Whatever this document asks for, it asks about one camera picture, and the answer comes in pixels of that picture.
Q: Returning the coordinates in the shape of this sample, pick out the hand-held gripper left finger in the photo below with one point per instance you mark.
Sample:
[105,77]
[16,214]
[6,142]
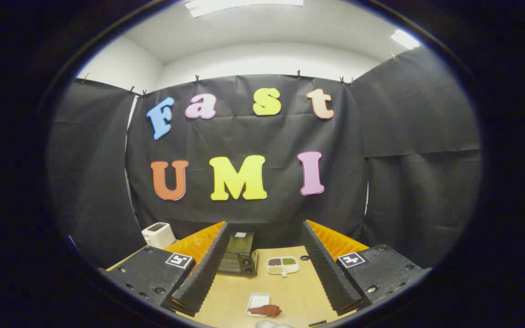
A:
[201,273]

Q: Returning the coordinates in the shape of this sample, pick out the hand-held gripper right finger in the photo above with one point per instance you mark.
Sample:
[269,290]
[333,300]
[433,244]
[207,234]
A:
[328,273]

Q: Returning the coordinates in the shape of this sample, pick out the black toaster oven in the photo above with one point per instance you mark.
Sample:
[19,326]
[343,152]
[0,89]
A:
[240,262]

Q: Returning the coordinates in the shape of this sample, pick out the brown steak piece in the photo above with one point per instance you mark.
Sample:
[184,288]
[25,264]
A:
[265,310]

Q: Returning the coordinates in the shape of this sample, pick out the white bread toaster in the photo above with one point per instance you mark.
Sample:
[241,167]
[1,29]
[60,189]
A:
[157,236]

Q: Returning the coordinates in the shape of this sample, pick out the white divided dish with grains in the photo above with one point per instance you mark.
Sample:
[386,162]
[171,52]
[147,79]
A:
[282,269]

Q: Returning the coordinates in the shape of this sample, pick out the white rectangular tray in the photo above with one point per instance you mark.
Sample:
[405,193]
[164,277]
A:
[257,299]

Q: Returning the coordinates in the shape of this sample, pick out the small ceiling light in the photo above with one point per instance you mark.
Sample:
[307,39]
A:
[404,39]

